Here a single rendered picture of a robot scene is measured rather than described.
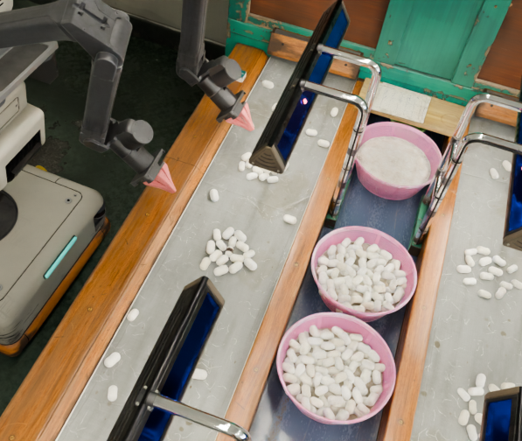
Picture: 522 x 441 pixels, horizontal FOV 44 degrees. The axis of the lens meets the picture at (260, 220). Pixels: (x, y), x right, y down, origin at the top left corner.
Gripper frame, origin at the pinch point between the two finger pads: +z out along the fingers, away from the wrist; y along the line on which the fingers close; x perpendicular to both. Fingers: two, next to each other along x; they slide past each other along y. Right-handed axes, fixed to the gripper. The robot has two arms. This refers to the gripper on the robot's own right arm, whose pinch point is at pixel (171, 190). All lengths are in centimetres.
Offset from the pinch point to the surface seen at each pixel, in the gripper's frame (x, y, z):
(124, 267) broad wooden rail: 6.0, -22.4, 1.8
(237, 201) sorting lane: -3.2, 9.8, 16.6
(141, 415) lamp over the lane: -38, -66, -1
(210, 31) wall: 82, 155, 7
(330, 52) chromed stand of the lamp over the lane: -40, 33, 2
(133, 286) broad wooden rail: 4.3, -25.9, 5.4
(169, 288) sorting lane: 0.4, -22.3, 12.1
